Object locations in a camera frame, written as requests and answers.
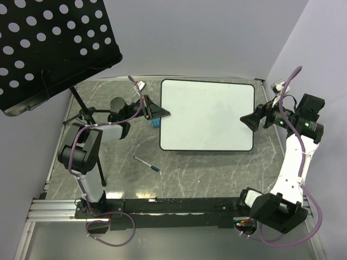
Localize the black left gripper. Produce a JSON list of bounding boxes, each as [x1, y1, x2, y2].
[[123, 94, 170, 120]]

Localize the white marker pen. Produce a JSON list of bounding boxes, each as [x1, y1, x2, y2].
[[133, 155, 152, 167]]

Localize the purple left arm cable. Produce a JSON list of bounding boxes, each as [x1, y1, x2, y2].
[[69, 75, 147, 248]]

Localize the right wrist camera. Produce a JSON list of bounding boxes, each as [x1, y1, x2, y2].
[[271, 81, 285, 107]]

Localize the white whiteboard black frame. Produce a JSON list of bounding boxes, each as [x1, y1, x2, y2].
[[159, 79, 255, 151]]

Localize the black perforated music stand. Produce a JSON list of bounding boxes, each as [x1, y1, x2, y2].
[[1, 1, 123, 116]]

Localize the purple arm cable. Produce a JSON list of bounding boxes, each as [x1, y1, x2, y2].
[[238, 66, 323, 248], [69, 75, 147, 248]]

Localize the black tripod stand legs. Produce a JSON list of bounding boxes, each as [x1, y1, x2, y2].
[[63, 86, 107, 187]]

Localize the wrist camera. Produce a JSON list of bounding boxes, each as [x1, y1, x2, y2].
[[134, 81, 146, 96], [271, 81, 285, 107]]

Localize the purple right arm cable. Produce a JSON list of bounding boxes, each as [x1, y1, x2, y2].
[[238, 66, 323, 248]]

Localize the blue marker cap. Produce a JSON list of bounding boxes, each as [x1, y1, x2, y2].
[[150, 166, 160, 172]]

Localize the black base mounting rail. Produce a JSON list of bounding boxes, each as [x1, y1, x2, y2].
[[75, 197, 250, 231]]

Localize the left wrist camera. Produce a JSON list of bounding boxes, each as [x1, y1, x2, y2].
[[134, 81, 146, 96]]

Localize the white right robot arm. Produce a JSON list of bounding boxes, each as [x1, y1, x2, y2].
[[236, 94, 325, 234]]

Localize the aluminium extrusion frame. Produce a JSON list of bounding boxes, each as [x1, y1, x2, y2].
[[15, 92, 82, 260]]

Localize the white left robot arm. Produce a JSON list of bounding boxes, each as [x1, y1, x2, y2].
[[58, 95, 170, 218]]

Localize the blue studded building plate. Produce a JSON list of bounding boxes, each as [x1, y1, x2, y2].
[[150, 118, 161, 128]]

